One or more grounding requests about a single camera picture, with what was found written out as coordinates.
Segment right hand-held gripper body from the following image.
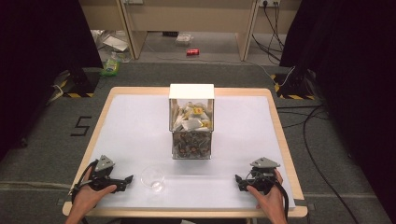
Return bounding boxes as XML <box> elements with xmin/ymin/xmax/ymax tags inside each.
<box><xmin>246</xmin><ymin>157</ymin><xmax>281</xmax><ymax>196</ymax></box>

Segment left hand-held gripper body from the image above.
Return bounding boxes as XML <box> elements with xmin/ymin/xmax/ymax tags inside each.
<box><xmin>89</xmin><ymin>154</ymin><xmax>125</xmax><ymax>192</ymax></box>

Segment person's left hand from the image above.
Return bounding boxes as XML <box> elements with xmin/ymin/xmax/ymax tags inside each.
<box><xmin>71</xmin><ymin>167</ymin><xmax>118</xmax><ymax>217</ymax></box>

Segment person's right hand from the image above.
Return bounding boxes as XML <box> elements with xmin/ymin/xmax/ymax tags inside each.
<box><xmin>247</xmin><ymin>168</ymin><xmax>290</xmax><ymax>219</ymax></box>

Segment clear glass cup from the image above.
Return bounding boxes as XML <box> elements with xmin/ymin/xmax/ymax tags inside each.
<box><xmin>139</xmin><ymin>165</ymin><xmax>166</xmax><ymax>193</ymax></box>

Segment white table mat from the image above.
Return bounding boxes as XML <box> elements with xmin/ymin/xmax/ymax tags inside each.
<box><xmin>88</xmin><ymin>94</ymin><xmax>297</xmax><ymax>210</ymax></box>

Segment pile of dark packets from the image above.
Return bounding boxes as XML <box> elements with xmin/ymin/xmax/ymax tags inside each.
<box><xmin>173</xmin><ymin>131</ymin><xmax>213</xmax><ymax>157</ymax></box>

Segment wooden table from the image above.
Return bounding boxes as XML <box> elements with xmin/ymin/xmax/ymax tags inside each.
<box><xmin>62</xmin><ymin>86</ymin><xmax>309</xmax><ymax>219</ymax></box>

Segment pile of white tea bags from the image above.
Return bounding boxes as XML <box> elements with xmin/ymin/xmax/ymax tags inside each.
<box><xmin>172</xmin><ymin>101</ymin><xmax>214</xmax><ymax>132</ymax></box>

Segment black striped stand base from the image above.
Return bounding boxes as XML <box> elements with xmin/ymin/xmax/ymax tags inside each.
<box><xmin>270</xmin><ymin>73</ymin><xmax>316</xmax><ymax>101</ymax></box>
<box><xmin>52</xmin><ymin>67</ymin><xmax>101</xmax><ymax>99</ymax></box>

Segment clear dispenser box white lid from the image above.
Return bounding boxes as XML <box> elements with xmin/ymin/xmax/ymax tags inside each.
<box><xmin>168</xmin><ymin>83</ymin><xmax>216</xmax><ymax>161</ymax></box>

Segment green packet on floor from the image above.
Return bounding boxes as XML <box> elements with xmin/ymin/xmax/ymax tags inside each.
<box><xmin>99</xmin><ymin>56</ymin><xmax>121</xmax><ymax>78</ymax></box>

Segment black curtain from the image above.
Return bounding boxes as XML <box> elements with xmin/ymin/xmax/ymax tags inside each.
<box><xmin>0</xmin><ymin>0</ymin><xmax>105</xmax><ymax>162</ymax></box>
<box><xmin>278</xmin><ymin>0</ymin><xmax>396</xmax><ymax>223</ymax></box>

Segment small clear plastic bag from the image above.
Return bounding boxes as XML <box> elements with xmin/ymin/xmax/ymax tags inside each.
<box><xmin>175</xmin><ymin>33</ymin><xmax>194</xmax><ymax>48</ymax></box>

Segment beige wooden desk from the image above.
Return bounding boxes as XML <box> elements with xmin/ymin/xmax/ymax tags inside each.
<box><xmin>78</xmin><ymin>0</ymin><xmax>303</xmax><ymax>63</ymax></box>

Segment left hand-held gripper black cable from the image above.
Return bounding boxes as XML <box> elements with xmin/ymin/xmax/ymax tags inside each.
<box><xmin>70</xmin><ymin>159</ymin><xmax>99</xmax><ymax>197</ymax></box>

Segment hand-held gripper black cable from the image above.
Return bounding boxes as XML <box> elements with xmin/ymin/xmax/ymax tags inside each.
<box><xmin>70</xmin><ymin>159</ymin><xmax>99</xmax><ymax>197</ymax></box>
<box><xmin>272</xmin><ymin>176</ymin><xmax>290</xmax><ymax>218</ymax></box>

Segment right hand-held gripper black cable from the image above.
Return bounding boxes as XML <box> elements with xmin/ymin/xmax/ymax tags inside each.
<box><xmin>272</xmin><ymin>176</ymin><xmax>290</xmax><ymax>218</ymax></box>

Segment black floor cable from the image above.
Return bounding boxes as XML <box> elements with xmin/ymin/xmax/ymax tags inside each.
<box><xmin>276</xmin><ymin>104</ymin><xmax>362</xmax><ymax>224</ymax></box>

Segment black cables from socket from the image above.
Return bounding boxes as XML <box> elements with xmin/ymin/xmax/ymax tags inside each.
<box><xmin>251</xmin><ymin>2</ymin><xmax>286</xmax><ymax>63</ymax></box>

